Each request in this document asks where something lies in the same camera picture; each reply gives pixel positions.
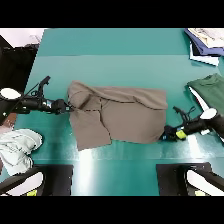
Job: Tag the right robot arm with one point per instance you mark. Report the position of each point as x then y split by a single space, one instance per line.
201 124

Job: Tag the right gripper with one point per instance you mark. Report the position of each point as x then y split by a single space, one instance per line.
173 132

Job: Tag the brown shirt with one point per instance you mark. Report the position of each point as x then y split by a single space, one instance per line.
130 113

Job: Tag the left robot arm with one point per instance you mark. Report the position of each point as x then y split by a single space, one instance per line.
31 103

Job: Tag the beige garment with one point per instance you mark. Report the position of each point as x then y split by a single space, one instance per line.
211 36

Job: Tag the pale grey garment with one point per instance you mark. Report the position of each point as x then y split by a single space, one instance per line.
16 146

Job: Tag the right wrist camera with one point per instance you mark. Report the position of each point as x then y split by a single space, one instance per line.
182 113

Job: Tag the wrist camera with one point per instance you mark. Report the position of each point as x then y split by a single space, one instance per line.
43 85
182 113

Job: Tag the green T-shirt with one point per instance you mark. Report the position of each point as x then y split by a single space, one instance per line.
210 91

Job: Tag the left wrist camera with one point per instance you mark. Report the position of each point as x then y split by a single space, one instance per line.
43 85

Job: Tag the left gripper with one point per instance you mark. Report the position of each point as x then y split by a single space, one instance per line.
59 106

